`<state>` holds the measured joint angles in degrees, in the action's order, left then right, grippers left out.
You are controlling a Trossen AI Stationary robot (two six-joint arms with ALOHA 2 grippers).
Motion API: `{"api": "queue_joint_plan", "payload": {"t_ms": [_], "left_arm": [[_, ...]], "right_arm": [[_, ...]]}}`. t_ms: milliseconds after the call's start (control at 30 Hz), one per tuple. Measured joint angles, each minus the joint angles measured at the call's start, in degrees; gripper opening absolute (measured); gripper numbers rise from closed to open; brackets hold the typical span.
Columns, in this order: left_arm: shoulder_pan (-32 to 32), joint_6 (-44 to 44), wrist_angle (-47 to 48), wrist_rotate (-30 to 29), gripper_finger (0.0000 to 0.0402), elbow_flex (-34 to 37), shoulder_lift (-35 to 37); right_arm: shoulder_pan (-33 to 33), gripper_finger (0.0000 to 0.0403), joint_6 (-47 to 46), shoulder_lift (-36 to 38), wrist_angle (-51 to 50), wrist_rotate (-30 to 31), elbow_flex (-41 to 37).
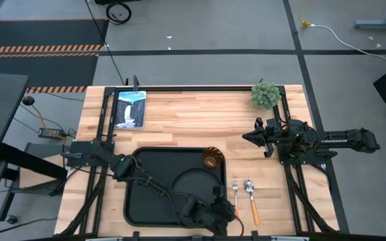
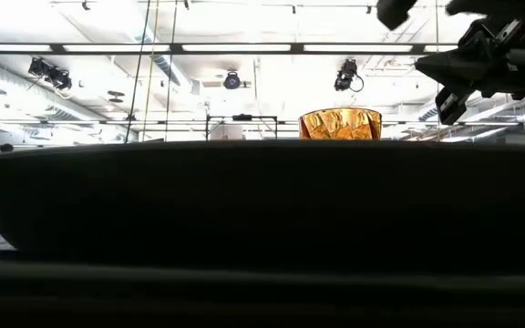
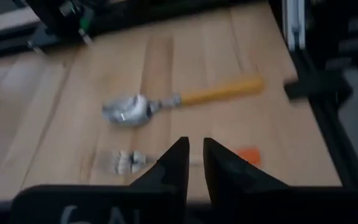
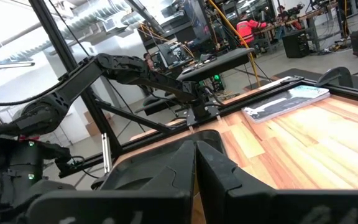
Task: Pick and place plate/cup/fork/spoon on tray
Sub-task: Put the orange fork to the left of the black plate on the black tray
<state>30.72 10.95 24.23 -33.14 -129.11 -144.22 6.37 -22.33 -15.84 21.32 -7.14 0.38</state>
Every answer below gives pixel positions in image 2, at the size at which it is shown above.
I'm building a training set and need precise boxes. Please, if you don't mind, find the amber faceted plastic cup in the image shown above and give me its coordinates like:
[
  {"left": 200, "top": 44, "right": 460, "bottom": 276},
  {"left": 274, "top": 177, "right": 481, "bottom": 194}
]
[{"left": 298, "top": 108, "right": 383, "bottom": 141}]

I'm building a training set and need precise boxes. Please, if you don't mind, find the black round plate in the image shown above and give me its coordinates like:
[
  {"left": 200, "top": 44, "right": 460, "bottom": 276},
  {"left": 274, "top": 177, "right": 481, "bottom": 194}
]
[{"left": 0, "top": 138, "right": 525, "bottom": 274}]

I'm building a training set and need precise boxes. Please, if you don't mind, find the yellow hanging cable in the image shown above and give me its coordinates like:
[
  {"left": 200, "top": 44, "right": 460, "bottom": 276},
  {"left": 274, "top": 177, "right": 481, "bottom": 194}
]
[{"left": 141, "top": 0, "right": 160, "bottom": 142}]

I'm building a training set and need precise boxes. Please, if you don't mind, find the black ceiling-hung camera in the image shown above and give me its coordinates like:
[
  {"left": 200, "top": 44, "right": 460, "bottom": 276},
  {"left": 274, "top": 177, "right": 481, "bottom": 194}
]
[
  {"left": 334, "top": 58, "right": 365, "bottom": 93},
  {"left": 27, "top": 56, "right": 73, "bottom": 91},
  {"left": 222, "top": 70, "right": 242, "bottom": 91}
]

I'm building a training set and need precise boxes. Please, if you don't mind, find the thin dark hanging cable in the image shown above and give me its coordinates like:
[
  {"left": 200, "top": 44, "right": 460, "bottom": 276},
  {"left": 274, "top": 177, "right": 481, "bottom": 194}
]
[{"left": 435, "top": 0, "right": 441, "bottom": 142}]

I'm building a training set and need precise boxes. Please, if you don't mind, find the white cylindrical column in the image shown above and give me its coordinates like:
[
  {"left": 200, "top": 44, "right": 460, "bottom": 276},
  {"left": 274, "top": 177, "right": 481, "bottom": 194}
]
[{"left": 210, "top": 123, "right": 244, "bottom": 141}]

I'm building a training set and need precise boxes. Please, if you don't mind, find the black hanging cable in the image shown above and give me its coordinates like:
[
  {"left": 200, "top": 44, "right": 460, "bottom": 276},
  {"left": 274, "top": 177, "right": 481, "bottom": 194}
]
[
  {"left": 124, "top": 0, "right": 152, "bottom": 143},
  {"left": 164, "top": 0, "right": 178, "bottom": 142}
]

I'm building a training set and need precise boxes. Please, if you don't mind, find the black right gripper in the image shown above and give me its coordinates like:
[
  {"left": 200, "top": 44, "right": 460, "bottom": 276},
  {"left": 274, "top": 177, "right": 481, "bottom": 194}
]
[{"left": 415, "top": 16, "right": 525, "bottom": 127}]

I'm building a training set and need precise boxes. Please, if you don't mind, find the overhead black light bar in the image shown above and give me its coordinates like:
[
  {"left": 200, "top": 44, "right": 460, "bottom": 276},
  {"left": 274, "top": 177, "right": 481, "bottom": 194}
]
[{"left": 0, "top": 43, "right": 458, "bottom": 56}]

